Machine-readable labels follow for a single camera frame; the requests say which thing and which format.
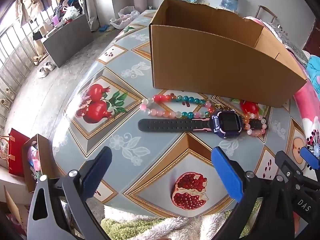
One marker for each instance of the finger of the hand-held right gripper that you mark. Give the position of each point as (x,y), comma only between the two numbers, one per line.
(311,158)
(285,161)

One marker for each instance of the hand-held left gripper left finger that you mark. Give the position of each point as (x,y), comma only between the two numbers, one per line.
(97,172)

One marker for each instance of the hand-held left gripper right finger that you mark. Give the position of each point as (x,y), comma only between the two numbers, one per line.
(227,175)

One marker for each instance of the black and purple smartwatch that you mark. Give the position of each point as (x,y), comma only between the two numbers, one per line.
(175,125)

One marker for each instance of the brown cardboard box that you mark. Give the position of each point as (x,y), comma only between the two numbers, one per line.
(200,62)

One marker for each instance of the pink floral blanket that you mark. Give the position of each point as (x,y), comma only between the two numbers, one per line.
(307,110)

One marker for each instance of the small cardboard box on floor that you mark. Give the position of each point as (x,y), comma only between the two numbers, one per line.
(46,155)

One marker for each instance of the fruit print tablecloth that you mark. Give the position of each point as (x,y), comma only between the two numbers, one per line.
(155,155)

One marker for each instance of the green white fluffy towel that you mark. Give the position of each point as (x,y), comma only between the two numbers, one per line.
(150,230)

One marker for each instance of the red paper bag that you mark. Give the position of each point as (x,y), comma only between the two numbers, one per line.
(17,152)

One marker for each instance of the light blue cloth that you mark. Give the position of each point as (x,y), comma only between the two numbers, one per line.
(313,72)

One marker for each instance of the white shoe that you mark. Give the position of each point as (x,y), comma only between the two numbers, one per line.
(42,73)
(50,65)

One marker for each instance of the grey sequined cloth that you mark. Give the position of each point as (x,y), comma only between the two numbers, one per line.
(285,36)

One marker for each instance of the beige slipper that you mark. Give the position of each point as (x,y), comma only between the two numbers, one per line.
(38,59)

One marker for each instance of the grey cabinet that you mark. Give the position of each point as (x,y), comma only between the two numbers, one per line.
(67,42)

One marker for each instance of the window railing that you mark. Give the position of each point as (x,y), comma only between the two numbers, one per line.
(15,55)

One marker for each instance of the wooden chair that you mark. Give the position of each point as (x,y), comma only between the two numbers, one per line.
(266,8)

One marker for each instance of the white plastic bags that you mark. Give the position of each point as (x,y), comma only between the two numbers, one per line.
(125,17)

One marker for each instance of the grey curtain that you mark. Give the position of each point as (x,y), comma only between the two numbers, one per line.
(91,5)

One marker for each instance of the pile of clothes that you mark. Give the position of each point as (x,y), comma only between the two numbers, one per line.
(67,5)

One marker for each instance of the beige hanging jacket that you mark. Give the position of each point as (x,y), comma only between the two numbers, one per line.
(28,2)

